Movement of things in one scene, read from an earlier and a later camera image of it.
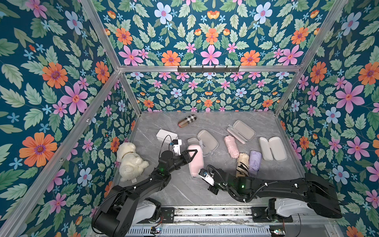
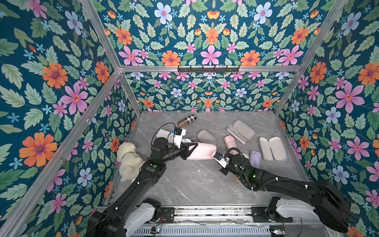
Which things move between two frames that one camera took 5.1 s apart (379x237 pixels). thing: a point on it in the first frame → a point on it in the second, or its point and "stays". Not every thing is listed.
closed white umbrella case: x=166 y=136 stays
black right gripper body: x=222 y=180 → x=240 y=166
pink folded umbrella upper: x=232 y=147 stays
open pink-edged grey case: x=241 y=132 stays
